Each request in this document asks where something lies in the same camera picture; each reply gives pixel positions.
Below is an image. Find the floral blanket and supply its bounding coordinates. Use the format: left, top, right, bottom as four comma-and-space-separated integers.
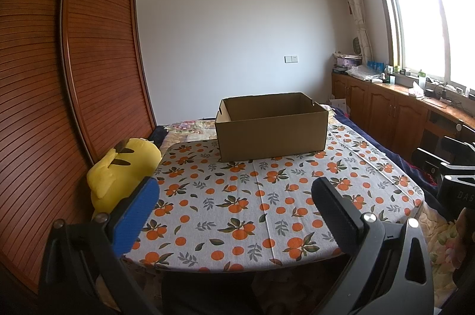
154, 104, 470, 304

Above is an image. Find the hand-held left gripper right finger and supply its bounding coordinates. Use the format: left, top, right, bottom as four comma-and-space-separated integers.
311, 177, 435, 315

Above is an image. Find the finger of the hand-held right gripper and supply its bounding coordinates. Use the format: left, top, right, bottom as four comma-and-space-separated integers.
440, 136, 475, 169
413, 147, 451, 176

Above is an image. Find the stack of pink boxes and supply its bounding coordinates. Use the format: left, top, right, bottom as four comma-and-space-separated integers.
333, 52, 362, 75

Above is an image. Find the patterned beige curtain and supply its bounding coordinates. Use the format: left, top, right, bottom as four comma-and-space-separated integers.
333, 0, 373, 58

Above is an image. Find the long wooden cabinet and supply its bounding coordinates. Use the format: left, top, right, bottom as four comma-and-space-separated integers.
331, 72, 475, 167

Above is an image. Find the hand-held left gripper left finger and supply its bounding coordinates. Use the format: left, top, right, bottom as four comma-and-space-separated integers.
39, 176, 162, 315

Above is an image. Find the brown cardboard box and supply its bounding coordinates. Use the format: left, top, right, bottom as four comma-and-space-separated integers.
214, 92, 329, 163

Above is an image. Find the yellow plush toy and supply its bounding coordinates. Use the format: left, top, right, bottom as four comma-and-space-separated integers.
86, 138, 163, 215

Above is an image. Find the brown slatted wooden wardrobe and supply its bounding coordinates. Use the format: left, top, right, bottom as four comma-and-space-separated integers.
0, 0, 158, 295

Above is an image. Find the clear plastic bag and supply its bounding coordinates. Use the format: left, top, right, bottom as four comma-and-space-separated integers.
345, 65, 383, 82

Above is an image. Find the orange fruit print tablecloth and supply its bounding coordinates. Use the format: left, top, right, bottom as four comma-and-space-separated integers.
124, 124, 425, 273

